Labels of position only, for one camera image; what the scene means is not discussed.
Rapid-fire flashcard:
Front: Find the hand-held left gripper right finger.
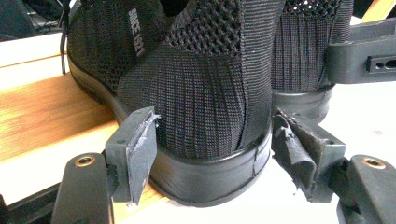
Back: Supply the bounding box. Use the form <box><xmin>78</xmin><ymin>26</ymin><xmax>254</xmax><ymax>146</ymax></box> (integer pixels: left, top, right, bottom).
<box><xmin>271</xmin><ymin>106</ymin><xmax>347</xmax><ymax>203</ymax></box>

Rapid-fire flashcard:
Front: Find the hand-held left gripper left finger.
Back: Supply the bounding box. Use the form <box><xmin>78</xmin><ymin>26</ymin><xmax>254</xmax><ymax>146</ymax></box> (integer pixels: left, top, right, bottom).
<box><xmin>105</xmin><ymin>105</ymin><xmax>162</xmax><ymax>207</ymax></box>

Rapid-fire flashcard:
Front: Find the black knit sneaker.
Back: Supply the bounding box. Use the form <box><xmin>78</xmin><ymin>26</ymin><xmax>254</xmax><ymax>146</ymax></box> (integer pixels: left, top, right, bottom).
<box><xmin>270</xmin><ymin>0</ymin><xmax>355</xmax><ymax>124</ymax></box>

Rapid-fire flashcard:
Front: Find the black knit sneaker ribbed sole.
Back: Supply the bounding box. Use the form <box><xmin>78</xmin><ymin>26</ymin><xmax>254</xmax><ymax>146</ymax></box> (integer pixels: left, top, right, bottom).
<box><xmin>60</xmin><ymin>0</ymin><xmax>287</xmax><ymax>208</ymax></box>

